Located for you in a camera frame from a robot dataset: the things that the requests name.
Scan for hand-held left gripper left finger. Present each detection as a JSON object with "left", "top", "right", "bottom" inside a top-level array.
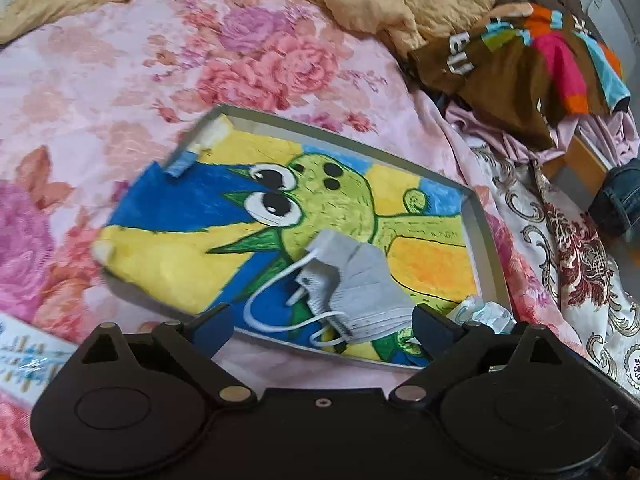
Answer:
[{"left": 80, "top": 303, "right": 257, "bottom": 408}]

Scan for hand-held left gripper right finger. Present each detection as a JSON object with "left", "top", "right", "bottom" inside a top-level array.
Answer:
[{"left": 389, "top": 303, "right": 564, "bottom": 409}]

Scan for lilac cloth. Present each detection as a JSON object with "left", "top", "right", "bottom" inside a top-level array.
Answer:
[{"left": 445, "top": 100, "right": 640, "bottom": 171}]

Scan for wooden bed frame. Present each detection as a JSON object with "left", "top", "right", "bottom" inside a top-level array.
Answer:
[{"left": 542, "top": 132, "right": 616, "bottom": 196}]

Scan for crumpled white blue cloth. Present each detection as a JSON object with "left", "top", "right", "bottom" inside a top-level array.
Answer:
[{"left": 445, "top": 296, "right": 516, "bottom": 336}]

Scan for ornate white brown cloth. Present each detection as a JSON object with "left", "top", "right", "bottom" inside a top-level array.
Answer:
[{"left": 470, "top": 145, "right": 640, "bottom": 396}]

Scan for grey face mask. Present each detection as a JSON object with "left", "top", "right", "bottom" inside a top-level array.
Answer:
[{"left": 243, "top": 229, "right": 418, "bottom": 353}]

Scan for brown multicoloured garment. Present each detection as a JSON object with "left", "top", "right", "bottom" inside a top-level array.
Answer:
[{"left": 407, "top": 2, "right": 632, "bottom": 151}]

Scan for blue jeans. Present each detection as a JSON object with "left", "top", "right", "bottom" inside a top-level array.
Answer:
[{"left": 587, "top": 157, "right": 640, "bottom": 241}]

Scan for pink floral bed sheet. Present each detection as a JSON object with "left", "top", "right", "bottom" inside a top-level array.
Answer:
[{"left": 0, "top": 0, "right": 601, "bottom": 480}]

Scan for shallow grey box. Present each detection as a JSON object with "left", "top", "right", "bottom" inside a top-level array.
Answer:
[{"left": 102, "top": 104, "right": 516, "bottom": 371}]

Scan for white blue tissue packet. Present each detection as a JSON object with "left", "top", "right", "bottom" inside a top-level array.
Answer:
[{"left": 0, "top": 312, "right": 81, "bottom": 411}]

